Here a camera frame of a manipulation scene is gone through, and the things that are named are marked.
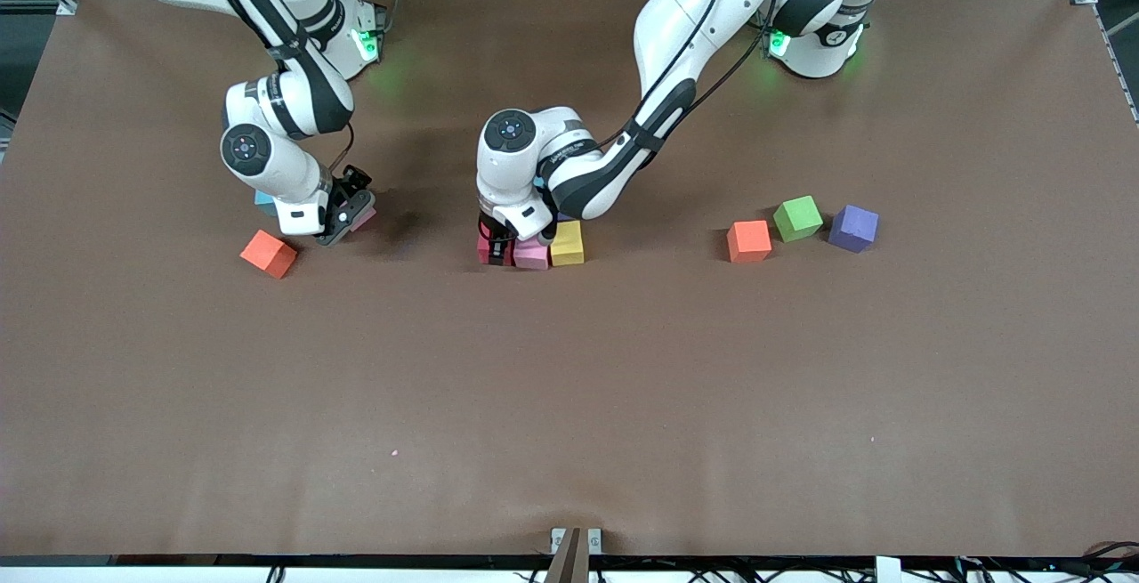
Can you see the red foam cube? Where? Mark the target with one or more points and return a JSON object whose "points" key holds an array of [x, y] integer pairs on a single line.
{"points": [[483, 252]]}

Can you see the pink foam cube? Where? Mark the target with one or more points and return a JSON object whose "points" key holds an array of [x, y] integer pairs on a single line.
{"points": [[532, 255], [365, 222]]}

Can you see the orange foam cube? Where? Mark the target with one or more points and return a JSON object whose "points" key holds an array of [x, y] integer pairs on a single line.
{"points": [[267, 253], [749, 242]]}

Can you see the yellow foam cube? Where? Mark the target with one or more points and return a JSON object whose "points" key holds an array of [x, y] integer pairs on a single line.
{"points": [[568, 245]]}

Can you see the green foam cube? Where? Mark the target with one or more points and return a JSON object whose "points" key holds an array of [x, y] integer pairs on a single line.
{"points": [[797, 218]]}

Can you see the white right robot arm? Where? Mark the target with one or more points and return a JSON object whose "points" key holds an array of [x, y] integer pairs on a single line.
{"points": [[267, 147]]}

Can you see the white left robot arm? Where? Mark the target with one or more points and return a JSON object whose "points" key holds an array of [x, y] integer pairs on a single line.
{"points": [[712, 13]]}

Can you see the brown table cover sheet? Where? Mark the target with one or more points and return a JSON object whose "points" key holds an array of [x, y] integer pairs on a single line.
{"points": [[569, 387]]}

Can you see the brown wooden bar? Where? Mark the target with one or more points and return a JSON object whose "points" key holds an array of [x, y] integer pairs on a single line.
{"points": [[569, 561]]}

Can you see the white metal bracket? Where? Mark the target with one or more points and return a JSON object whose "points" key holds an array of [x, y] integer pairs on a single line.
{"points": [[557, 540]]}

